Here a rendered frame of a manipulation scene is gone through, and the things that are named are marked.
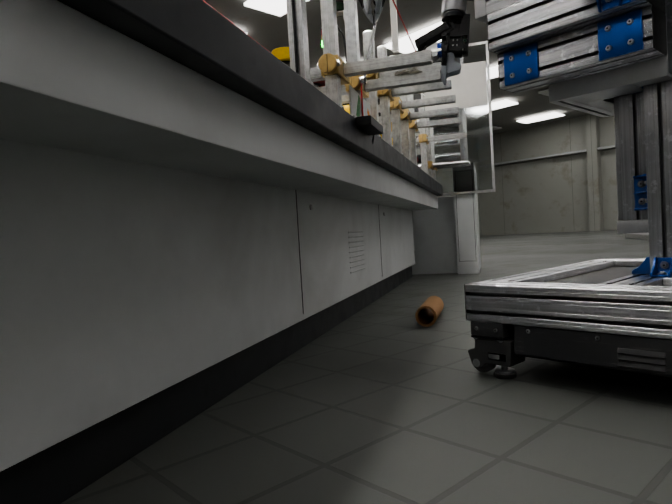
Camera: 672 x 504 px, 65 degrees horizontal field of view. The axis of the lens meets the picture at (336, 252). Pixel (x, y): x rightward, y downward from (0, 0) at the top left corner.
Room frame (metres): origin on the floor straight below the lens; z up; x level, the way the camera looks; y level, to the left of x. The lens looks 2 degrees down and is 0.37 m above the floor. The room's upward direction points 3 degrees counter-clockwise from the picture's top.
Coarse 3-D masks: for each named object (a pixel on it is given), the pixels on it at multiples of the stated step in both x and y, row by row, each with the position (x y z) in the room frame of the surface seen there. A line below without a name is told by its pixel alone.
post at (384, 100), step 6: (378, 48) 2.15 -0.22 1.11; (384, 48) 2.14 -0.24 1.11; (378, 54) 2.15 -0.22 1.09; (384, 54) 2.14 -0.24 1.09; (384, 96) 2.15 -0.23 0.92; (384, 102) 2.15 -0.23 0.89; (384, 108) 2.15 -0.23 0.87; (384, 114) 2.15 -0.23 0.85; (390, 114) 2.17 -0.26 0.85; (384, 120) 2.15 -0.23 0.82; (390, 120) 2.17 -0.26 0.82; (384, 126) 2.15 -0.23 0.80; (390, 126) 2.16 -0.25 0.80; (384, 132) 2.15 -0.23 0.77; (390, 132) 2.15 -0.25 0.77; (384, 138) 2.15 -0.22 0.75; (390, 138) 2.15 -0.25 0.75
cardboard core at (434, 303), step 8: (432, 296) 2.24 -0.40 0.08; (424, 304) 2.03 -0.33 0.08; (432, 304) 2.04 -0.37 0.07; (440, 304) 2.16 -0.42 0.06; (416, 312) 1.99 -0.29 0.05; (424, 312) 2.16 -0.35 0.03; (432, 312) 2.25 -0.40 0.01; (440, 312) 2.13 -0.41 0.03; (416, 320) 1.99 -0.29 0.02; (424, 320) 2.05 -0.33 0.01; (432, 320) 2.03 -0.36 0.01
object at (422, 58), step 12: (372, 60) 1.44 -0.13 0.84; (384, 60) 1.43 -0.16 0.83; (396, 60) 1.42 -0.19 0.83; (408, 60) 1.41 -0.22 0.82; (420, 60) 1.40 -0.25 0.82; (432, 60) 1.42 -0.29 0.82; (312, 72) 1.49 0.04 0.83; (348, 72) 1.46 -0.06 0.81; (360, 72) 1.46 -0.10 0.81; (372, 72) 1.46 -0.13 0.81
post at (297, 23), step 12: (288, 0) 1.18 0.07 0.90; (300, 0) 1.18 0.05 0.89; (288, 12) 1.18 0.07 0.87; (300, 12) 1.18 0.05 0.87; (288, 24) 1.19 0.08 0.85; (300, 24) 1.18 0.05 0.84; (288, 36) 1.19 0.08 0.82; (300, 36) 1.18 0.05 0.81; (300, 48) 1.18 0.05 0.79; (300, 60) 1.18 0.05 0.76; (300, 72) 1.18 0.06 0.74; (312, 84) 1.20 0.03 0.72
